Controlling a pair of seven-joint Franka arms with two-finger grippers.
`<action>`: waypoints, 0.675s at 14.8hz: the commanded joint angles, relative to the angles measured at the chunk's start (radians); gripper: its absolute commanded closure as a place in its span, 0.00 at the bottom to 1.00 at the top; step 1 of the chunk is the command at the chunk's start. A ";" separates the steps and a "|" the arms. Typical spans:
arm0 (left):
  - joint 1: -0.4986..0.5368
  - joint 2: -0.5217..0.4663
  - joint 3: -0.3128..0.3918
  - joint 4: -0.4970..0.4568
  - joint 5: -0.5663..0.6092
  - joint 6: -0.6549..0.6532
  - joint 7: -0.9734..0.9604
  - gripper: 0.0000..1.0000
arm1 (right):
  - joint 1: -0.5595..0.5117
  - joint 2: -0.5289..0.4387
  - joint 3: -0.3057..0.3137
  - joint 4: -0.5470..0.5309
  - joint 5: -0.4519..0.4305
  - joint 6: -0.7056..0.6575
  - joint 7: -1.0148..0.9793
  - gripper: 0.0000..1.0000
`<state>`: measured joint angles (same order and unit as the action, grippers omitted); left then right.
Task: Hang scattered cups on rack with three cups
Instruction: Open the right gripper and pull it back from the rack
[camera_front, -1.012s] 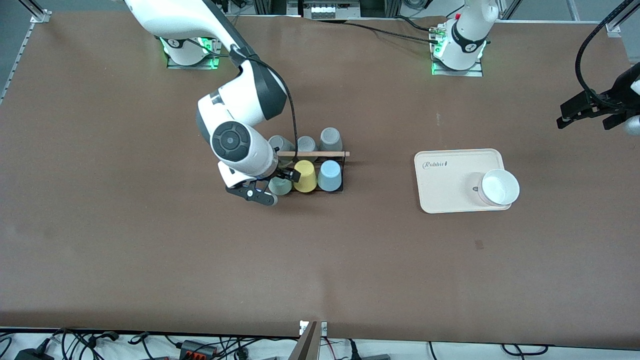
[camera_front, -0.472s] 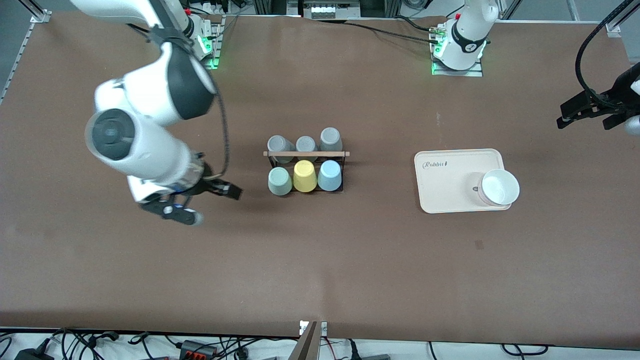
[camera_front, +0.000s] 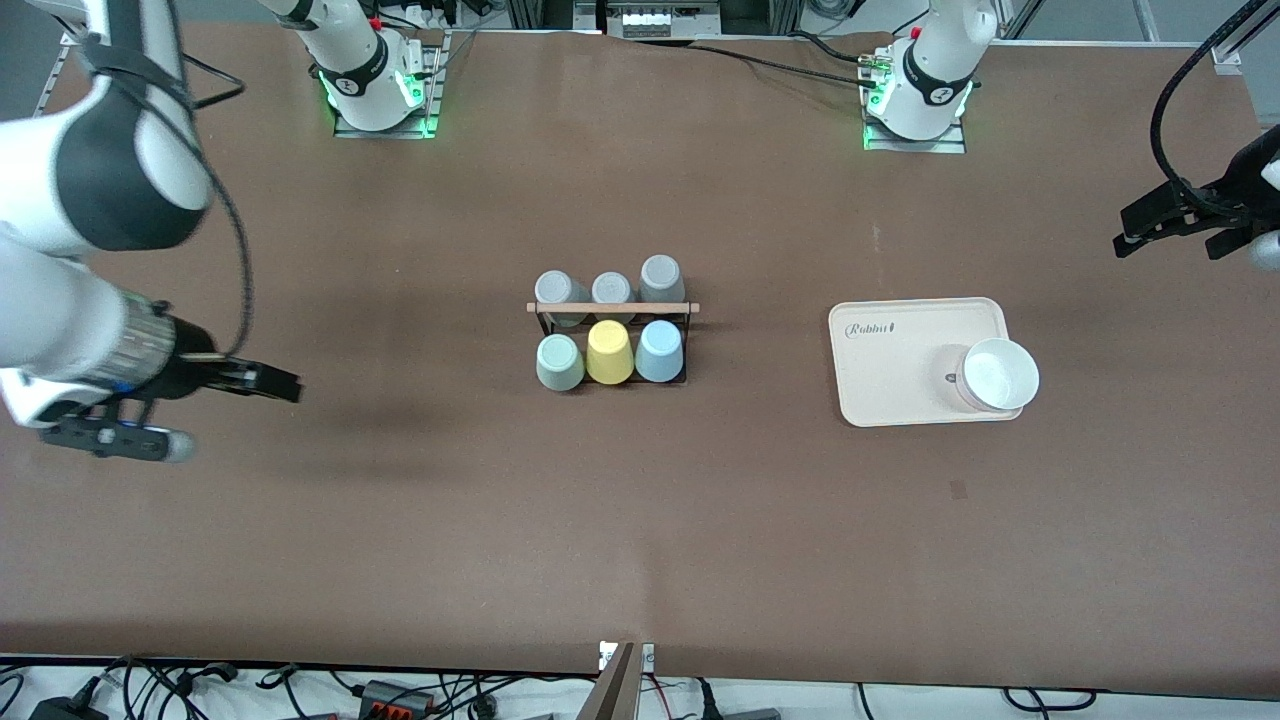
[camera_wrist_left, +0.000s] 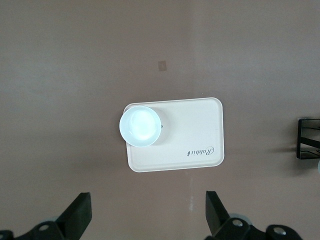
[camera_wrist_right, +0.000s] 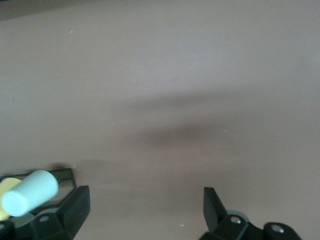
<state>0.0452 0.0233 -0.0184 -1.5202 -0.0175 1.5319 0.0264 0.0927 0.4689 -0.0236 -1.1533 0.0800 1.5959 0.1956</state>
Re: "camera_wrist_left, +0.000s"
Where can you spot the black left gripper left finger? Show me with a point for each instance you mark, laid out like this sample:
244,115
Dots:
75,217

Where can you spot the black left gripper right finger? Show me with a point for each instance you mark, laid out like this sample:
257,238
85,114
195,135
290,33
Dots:
217,217

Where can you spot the beige rectangular tray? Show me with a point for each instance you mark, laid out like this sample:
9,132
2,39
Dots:
187,130

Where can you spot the white bowl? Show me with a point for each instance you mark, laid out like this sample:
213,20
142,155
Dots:
140,126

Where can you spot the small brown tape patch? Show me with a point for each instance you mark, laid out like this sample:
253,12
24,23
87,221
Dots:
163,66

